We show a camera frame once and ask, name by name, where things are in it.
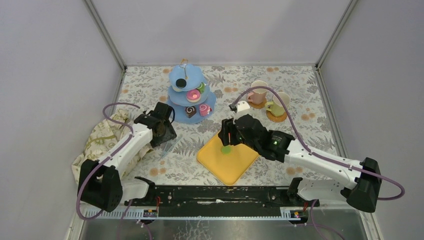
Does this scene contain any green macaron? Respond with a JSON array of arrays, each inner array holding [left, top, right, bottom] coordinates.
[[221, 145, 232, 155]]

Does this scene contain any chocolate swirl roll cake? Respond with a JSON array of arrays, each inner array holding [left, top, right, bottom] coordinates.
[[184, 105, 197, 119]]

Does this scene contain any pink ceramic mug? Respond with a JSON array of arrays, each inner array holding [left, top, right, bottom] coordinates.
[[246, 80, 268, 105]]

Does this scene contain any blue three-tier cake stand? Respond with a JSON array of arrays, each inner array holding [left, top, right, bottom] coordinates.
[[167, 58, 217, 124]]

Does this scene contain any green ceramic mug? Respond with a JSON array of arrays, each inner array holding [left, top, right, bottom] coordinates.
[[264, 91, 291, 117]]

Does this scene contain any yellow serving tray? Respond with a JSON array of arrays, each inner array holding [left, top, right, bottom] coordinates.
[[196, 134, 259, 186]]

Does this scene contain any pink sprinkled donut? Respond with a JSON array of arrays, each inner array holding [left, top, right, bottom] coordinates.
[[186, 89, 202, 103]]

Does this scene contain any black sandwich cookie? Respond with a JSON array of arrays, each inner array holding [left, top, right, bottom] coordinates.
[[175, 78, 187, 89]]

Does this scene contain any pink swirl roll cake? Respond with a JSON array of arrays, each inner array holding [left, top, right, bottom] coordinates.
[[198, 103, 213, 117]]

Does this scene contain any green swirl roll cake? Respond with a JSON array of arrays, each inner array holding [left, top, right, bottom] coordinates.
[[196, 82, 206, 94]]

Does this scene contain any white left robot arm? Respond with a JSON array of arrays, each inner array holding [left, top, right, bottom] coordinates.
[[76, 102, 177, 213]]

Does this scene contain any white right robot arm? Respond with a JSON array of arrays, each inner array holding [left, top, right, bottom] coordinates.
[[218, 114, 382, 213]]

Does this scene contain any woven rattan coaster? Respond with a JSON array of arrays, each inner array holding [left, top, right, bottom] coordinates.
[[266, 111, 288, 123], [247, 99, 267, 109]]

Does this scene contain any beige printed cloth bag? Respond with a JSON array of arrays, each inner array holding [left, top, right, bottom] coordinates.
[[71, 109, 153, 185]]

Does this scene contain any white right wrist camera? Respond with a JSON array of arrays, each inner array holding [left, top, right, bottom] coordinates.
[[233, 100, 251, 124]]

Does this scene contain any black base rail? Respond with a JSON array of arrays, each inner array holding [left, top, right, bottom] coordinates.
[[130, 185, 313, 218]]

